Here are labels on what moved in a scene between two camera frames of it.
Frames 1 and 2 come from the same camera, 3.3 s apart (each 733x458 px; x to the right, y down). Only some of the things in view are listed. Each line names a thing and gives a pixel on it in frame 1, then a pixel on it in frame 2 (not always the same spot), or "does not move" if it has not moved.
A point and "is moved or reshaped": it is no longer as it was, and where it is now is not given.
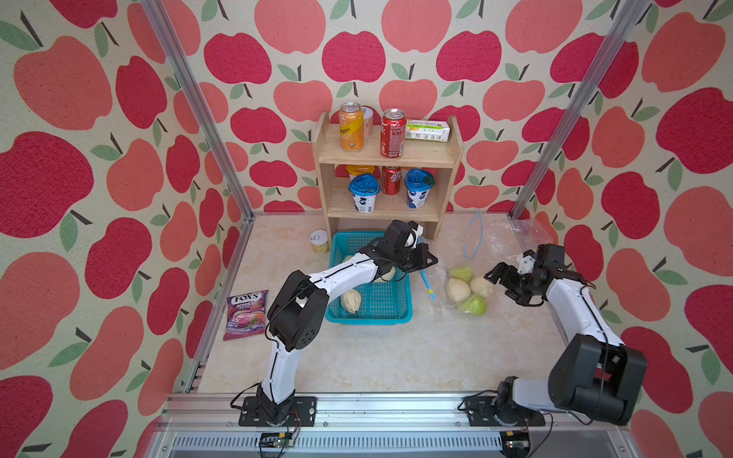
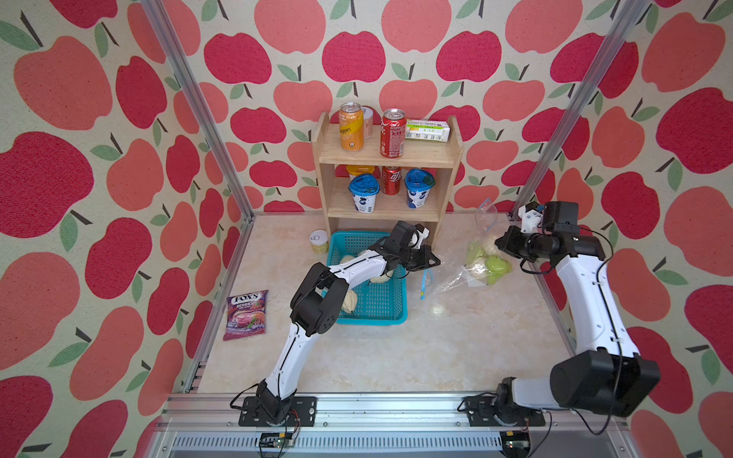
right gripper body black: [515, 282] -> [527, 246]
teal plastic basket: [386, 302] does not move
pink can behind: [367, 113] does not move
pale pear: [351, 301] does not move
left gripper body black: [405, 259] does not move
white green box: [428, 130] does not move
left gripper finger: [430, 259] does not move
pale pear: [457, 289] -> [478, 268]
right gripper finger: [499, 272] -> [509, 242]
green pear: [462, 273] -> [474, 251]
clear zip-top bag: [470, 289] -> [482, 263]
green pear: [475, 305] is moved or reshaped
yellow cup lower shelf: [355, 170] does not move
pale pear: [387, 277] does not move
